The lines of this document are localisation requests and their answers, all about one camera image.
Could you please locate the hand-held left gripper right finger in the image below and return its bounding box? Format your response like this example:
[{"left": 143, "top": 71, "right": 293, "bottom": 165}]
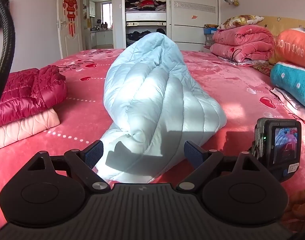
[{"left": 176, "top": 141, "right": 261, "bottom": 193}]

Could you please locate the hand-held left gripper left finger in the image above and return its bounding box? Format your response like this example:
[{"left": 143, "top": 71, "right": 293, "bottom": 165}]
[{"left": 28, "top": 140, "right": 110, "bottom": 193}]

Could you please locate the light blue down jacket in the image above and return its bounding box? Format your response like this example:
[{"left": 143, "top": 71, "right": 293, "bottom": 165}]
[{"left": 95, "top": 33, "right": 227, "bottom": 183}]

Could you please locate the pile of dark clothes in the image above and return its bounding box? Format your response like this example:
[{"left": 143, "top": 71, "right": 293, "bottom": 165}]
[{"left": 126, "top": 29, "right": 166, "bottom": 48}]

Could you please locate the white printed sheet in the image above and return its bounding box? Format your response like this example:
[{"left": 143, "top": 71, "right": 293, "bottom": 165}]
[{"left": 271, "top": 87, "right": 305, "bottom": 128}]

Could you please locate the pink heart-print bedspread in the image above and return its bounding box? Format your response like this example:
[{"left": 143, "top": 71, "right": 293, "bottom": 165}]
[{"left": 0, "top": 48, "right": 305, "bottom": 230}]

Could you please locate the teal flower-print blanket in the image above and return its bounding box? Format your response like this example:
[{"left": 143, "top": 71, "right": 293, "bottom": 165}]
[{"left": 270, "top": 61, "right": 305, "bottom": 114}]

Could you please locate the patterned brown cloth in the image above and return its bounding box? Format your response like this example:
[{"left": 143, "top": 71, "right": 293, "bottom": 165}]
[{"left": 254, "top": 64, "right": 274, "bottom": 77}]

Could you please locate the person's orange-brown clothing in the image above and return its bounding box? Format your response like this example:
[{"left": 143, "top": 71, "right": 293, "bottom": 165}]
[{"left": 282, "top": 187, "right": 305, "bottom": 228}]

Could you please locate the pink quilted garment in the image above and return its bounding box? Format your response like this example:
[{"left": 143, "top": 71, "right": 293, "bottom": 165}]
[{"left": 0, "top": 108, "right": 60, "bottom": 153}]

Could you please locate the red down jacket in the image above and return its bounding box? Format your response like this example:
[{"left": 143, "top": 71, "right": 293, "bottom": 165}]
[{"left": 0, "top": 65, "right": 68, "bottom": 130}]

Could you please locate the orange pillow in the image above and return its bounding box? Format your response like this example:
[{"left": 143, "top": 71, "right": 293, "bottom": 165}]
[{"left": 269, "top": 29, "right": 305, "bottom": 71}]

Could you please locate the folded pink blanket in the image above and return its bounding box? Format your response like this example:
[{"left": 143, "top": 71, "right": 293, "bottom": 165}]
[{"left": 209, "top": 25, "right": 275, "bottom": 63}]

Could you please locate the white door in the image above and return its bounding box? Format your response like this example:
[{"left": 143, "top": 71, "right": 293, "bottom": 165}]
[{"left": 57, "top": 0, "right": 83, "bottom": 58}]

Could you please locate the stack of storage boxes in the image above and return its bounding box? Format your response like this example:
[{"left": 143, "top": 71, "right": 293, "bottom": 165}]
[{"left": 204, "top": 34, "right": 216, "bottom": 48}]

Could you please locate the yellow star-print headboard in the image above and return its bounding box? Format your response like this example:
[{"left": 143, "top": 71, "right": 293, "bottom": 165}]
[{"left": 255, "top": 16, "right": 305, "bottom": 65}]

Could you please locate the white kitchen cabinet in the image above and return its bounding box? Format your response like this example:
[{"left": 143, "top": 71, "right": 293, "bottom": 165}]
[{"left": 90, "top": 30, "right": 113, "bottom": 47}]

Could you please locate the floral pillow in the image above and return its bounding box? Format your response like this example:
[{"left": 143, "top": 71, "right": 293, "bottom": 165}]
[{"left": 217, "top": 15, "right": 265, "bottom": 30}]

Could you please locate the white wardrobe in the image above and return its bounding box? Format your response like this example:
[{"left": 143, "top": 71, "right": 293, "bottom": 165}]
[{"left": 111, "top": 0, "right": 221, "bottom": 50}]

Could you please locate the red knot decoration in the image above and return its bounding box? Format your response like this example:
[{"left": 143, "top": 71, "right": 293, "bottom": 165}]
[{"left": 63, "top": 0, "right": 77, "bottom": 37}]

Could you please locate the black flexible hose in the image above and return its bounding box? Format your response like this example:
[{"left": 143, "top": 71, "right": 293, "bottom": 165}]
[{"left": 0, "top": 0, "right": 16, "bottom": 115}]

